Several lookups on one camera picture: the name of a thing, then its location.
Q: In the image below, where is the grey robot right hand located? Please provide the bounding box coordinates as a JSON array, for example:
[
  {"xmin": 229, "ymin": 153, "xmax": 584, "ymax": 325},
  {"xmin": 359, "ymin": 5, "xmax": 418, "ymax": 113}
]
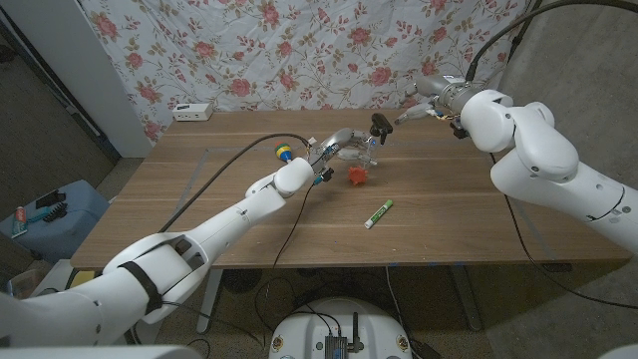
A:
[{"xmin": 395, "ymin": 74, "xmax": 479, "ymax": 127}]

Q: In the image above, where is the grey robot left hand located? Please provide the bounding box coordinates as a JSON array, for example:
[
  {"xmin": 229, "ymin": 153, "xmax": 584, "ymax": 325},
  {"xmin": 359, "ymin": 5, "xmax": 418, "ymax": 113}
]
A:
[{"xmin": 307, "ymin": 127, "xmax": 379, "ymax": 171}]

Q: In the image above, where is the clear plastic dispenser bottle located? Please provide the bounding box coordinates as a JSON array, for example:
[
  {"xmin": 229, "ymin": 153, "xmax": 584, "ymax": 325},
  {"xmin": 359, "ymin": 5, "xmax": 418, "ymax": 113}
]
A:
[{"xmin": 356, "ymin": 134, "xmax": 379, "ymax": 169}]

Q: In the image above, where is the black pump head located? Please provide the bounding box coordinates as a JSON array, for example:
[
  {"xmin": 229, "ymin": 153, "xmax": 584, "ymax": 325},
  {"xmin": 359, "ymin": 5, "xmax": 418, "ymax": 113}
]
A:
[{"xmin": 370, "ymin": 113, "xmax": 394, "ymax": 146}]

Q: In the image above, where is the white robot shoulder cover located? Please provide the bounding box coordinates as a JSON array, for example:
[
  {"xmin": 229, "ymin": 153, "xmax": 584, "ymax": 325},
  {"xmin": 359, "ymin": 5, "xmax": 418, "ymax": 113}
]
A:
[{"xmin": 0, "ymin": 343, "xmax": 203, "ymax": 359}]

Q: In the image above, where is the red spiky stress ball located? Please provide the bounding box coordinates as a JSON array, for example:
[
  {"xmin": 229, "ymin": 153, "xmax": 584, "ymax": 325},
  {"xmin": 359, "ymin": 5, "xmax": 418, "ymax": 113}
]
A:
[{"xmin": 347, "ymin": 166, "xmax": 370, "ymax": 186}]

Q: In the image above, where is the multicoloured wooden maraca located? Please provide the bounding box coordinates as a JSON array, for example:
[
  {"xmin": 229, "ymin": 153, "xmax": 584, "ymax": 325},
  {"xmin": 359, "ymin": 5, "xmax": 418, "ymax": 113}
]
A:
[{"xmin": 273, "ymin": 142, "xmax": 296, "ymax": 165}]

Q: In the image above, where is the green and white marker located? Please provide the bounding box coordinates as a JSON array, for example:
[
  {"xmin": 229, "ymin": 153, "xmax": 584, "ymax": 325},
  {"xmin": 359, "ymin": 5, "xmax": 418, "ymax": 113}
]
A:
[{"xmin": 364, "ymin": 198, "xmax": 395, "ymax": 230}]

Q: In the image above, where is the black backdrop stand pole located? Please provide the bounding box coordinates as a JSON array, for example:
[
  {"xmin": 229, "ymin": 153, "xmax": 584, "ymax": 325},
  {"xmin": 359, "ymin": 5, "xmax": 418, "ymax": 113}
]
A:
[{"xmin": 506, "ymin": 0, "xmax": 544, "ymax": 64}]

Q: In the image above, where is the floral backdrop cloth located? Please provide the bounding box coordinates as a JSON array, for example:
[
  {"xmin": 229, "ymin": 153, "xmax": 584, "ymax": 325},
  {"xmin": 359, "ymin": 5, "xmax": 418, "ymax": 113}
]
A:
[{"xmin": 79, "ymin": 0, "xmax": 534, "ymax": 144}]

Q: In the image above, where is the white power strip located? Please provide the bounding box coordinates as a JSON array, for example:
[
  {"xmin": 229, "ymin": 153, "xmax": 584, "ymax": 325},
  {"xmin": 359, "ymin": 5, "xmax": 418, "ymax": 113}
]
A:
[{"xmin": 171, "ymin": 103, "xmax": 214, "ymax": 123}]

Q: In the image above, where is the black antenna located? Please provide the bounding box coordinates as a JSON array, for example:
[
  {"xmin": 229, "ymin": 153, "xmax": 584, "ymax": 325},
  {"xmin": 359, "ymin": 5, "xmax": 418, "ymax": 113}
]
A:
[{"xmin": 350, "ymin": 311, "xmax": 365, "ymax": 353}]

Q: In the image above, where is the white robot torso base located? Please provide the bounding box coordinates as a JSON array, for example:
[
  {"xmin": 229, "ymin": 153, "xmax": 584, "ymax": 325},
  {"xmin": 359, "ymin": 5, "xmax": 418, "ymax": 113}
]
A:
[{"xmin": 267, "ymin": 297, "xmax": 414, "ymax": 359}]

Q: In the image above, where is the grey table leg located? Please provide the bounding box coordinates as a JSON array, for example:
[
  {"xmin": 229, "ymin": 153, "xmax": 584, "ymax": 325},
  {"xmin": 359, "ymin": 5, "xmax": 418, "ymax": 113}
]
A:
[{"xmin": 451, "ymin": 263, "xmax": 483, "ymax": 333}]

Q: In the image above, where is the grey computer module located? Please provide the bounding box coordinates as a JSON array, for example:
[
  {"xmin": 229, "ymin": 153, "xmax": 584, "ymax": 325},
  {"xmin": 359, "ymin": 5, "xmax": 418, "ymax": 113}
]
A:
[{"xmin": 324, "ymin": 334, "xmax": 349, "ymax": 359}]

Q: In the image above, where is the white table leg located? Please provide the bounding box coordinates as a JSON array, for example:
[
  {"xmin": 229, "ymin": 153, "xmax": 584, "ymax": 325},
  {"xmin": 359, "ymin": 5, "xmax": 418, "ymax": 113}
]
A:
[{"xmin": 195, "ymin": 268, "xmax": 224, "ymax": 334}]

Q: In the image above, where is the blue storage box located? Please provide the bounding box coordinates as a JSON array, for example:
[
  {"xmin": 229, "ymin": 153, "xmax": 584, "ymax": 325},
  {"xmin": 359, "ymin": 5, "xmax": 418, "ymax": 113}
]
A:
[{"xmin": 0, "ymin": 179, "xmax": 111, "ymax": 265}]

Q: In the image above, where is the yellow and black floor item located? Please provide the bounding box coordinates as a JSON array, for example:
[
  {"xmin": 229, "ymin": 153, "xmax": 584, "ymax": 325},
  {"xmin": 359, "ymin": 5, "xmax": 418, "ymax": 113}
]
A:
[{"xmin": 69, "ymin": 270, "xmax": 99, "ymax": 290}]

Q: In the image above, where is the black hair brush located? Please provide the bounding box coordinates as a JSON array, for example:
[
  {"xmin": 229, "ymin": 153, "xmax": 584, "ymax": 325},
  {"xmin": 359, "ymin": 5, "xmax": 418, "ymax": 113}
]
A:
[{"xmin": 42, "ymin": 201, "xmax": 70, "ymax": 223}]

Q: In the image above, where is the black flat clip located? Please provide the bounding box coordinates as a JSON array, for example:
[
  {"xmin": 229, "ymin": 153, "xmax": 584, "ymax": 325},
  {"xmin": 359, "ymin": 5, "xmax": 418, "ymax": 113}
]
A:
[{"xmin": 34, "ymin": 188, "xmax": 67, "ymax": 209}]

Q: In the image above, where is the red toothpaste tube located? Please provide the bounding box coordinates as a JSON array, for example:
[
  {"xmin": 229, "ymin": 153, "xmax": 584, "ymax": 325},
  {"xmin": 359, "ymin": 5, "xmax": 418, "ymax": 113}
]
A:
[{"xmin": 10, "ymin": 205, "xmax": 29, "ymax": 239}]

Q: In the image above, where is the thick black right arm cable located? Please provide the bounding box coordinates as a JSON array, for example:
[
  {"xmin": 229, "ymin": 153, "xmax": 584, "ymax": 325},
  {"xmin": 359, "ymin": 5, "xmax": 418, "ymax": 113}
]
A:
[{"xmin": 466, "ymin": 0, "xmax": 638, "ymax": 84}]

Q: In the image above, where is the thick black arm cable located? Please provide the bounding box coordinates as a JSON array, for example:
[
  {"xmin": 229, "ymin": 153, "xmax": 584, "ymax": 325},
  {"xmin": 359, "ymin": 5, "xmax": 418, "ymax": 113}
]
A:
[
  {"xmin": 466, "ymin": 0, "xmax": 638, "ymax": 84},
  {"xmin": 158, "ymin": 132, "xmax": 313, "ymax": 234}
]

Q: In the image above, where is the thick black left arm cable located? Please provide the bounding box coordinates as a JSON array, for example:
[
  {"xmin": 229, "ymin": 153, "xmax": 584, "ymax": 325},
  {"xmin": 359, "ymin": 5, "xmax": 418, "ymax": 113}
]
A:
[{"xmin": 158, "ymin": 132, "xmax": 313, "ymax": 234}]

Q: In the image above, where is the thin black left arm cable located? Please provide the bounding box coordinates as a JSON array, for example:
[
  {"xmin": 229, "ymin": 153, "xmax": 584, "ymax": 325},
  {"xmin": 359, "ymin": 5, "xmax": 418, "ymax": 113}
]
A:
[{"xmin": 253, "ymin": 179, "xmax": 320, "ymax": 350}]

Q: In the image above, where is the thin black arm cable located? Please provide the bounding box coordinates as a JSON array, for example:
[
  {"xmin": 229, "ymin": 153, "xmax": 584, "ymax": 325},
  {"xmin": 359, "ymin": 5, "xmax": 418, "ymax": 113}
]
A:
[
  {"xmin": 490, "ymin": 152, "xmax": 638, "ymax": 310},
  {"xmin": 253, "ymin": 179, "xmax": 320, "ymax": 350}
]

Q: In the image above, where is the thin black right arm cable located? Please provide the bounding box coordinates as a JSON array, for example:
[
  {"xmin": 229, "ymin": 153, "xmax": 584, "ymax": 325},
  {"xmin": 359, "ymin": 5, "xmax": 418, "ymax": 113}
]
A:
[{"xmin": 490, "ymin": 152, "xmax": 638, "ymax": 310}]

